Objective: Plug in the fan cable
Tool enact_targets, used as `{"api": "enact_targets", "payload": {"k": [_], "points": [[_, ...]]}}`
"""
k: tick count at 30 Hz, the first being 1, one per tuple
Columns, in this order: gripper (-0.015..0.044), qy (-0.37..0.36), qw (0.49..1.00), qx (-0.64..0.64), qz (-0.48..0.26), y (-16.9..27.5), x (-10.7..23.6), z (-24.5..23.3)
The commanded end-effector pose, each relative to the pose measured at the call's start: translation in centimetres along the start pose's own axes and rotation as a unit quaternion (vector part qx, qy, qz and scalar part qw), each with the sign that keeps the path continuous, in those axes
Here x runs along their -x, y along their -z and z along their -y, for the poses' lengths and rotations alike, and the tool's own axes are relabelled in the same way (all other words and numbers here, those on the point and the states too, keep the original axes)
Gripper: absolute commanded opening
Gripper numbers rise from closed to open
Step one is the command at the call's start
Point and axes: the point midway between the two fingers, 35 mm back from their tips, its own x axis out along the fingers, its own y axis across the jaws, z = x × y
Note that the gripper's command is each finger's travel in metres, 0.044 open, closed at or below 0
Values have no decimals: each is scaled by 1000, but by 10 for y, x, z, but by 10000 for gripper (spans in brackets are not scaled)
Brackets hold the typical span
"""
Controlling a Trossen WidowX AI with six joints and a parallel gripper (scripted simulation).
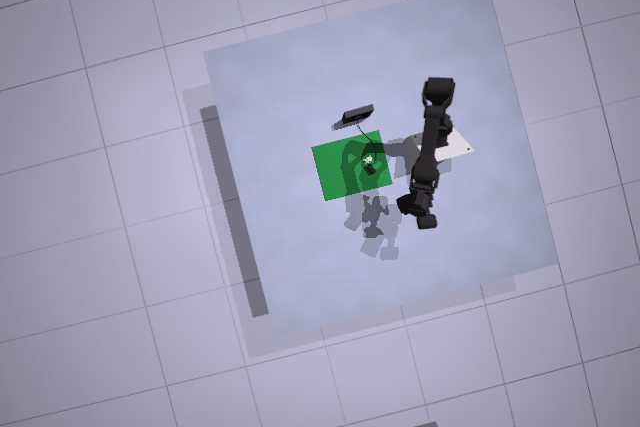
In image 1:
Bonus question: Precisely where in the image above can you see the green circuit board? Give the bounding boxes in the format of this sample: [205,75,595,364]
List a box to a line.
[312,130,393,201]

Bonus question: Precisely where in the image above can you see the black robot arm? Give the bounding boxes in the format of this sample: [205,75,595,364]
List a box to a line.
[396,78,455,217]

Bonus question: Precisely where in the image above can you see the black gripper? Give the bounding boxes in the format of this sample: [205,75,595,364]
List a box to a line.
[417,194,438,230]

